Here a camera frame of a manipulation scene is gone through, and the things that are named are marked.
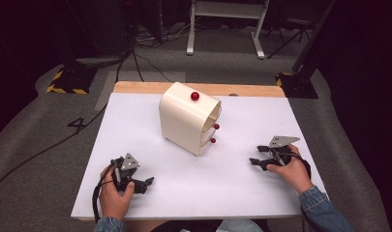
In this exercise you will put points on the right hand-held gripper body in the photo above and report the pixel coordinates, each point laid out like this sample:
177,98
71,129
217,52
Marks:
279,151

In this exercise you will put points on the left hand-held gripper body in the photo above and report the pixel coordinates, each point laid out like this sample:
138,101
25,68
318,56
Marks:
129,167

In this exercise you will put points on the cream mini drawer cabinet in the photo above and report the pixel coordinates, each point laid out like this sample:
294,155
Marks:
180,124

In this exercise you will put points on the person's right hand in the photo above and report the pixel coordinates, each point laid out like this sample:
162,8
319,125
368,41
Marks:
293,172

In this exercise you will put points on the person's left hand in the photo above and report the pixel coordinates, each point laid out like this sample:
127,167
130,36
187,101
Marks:
114,199

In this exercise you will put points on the white table board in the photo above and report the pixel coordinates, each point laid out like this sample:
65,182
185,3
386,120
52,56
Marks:
151,180

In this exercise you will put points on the cream drawer with red knob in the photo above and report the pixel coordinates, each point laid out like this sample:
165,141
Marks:
213,140
216,126

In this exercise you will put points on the black stand with striped base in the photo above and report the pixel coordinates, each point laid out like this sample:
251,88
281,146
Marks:
72,79
298,85

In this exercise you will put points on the wooden table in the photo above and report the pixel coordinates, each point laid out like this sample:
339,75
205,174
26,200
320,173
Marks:
145,87

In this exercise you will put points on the black tripod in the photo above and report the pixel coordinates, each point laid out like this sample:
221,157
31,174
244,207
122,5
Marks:
290,38

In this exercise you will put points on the white metal stand frame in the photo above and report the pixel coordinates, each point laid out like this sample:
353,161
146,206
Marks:
227,9

